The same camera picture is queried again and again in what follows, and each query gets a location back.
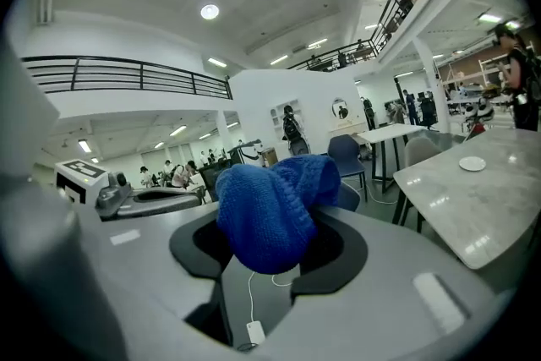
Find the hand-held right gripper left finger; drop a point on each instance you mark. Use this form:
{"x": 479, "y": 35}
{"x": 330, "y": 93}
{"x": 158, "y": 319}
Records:
{"x": 143, "y": 266}

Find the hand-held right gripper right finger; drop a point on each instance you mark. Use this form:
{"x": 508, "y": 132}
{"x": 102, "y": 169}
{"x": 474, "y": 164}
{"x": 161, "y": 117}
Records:
{"x": 380, "y": 291}

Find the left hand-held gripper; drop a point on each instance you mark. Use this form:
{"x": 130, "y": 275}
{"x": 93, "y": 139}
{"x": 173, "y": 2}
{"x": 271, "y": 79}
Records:
{"x": 80, "y": 177}

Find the grey-blue chair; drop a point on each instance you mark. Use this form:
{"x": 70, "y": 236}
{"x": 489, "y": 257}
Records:
{"x": 350, "y": 196}

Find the blue knitted cloth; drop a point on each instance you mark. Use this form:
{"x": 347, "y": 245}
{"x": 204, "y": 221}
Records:
{"x": 266, "y": 215}

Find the black mesh chair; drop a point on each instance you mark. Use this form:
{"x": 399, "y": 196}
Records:
{"x": 213, "y": 177}

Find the dark blue chair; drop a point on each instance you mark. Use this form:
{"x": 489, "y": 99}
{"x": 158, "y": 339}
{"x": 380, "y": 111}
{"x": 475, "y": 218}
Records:
{"x": 344, "y": 154}

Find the beige chair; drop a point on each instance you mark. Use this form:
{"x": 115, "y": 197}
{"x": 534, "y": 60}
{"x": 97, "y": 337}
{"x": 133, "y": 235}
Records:
{"x": 420, "y": 152}

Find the white charger adapter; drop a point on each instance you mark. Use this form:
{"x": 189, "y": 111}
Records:
{"x": 255, "y": 332}

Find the black balcony railing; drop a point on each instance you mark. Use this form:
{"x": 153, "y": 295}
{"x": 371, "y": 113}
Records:
{"x": 127, "y": 76}

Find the grey marble table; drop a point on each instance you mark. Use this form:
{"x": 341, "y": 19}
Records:
{"x": 477, "y": 203}

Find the white round coaster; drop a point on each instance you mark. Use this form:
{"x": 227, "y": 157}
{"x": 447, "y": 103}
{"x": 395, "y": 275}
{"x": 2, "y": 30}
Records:
{"x": 471, "y": 163}

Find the white table with black legs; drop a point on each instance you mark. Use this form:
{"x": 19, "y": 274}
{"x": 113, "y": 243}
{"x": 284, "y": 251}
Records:
{"x": 393, "y": 133}

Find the round ceiling light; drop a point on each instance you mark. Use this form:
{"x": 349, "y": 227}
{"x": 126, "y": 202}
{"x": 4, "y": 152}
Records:
{"x": 209, "y": 12}

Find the white robot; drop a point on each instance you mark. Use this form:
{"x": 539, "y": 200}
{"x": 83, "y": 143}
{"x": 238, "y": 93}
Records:
{"x": 479, "y": 112}

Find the round wall mirror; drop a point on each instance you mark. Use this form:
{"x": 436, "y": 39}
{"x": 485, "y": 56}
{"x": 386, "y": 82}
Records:
{"x": 339, "y": 108}

